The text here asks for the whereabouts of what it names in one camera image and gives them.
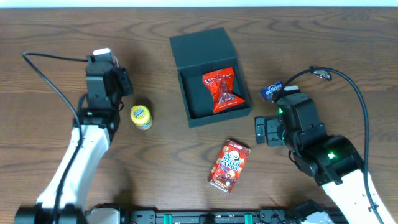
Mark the small black wrapped candy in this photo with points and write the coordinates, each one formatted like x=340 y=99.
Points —
x=323 y=74

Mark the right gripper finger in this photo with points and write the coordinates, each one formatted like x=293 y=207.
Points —
x=260 y=135
x=260 y=121

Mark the yellow snack cup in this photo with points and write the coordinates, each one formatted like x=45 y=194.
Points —
x=141 y=117

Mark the Hello Panda biscuit box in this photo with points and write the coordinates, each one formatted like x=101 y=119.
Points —
x=228 y=166

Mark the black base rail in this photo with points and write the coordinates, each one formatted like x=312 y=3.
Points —
x=308 y=212

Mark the blue Eclipse mints box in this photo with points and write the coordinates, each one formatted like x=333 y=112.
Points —
x=268 y=92

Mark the dark green open box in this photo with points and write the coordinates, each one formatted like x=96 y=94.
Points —
x=197 y=54

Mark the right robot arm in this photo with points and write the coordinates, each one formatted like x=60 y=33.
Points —
x=332 y=161

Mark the red candy bag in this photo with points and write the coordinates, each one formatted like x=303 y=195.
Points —
x=220 y=85

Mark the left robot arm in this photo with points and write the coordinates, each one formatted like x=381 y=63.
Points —
x=63 y=201

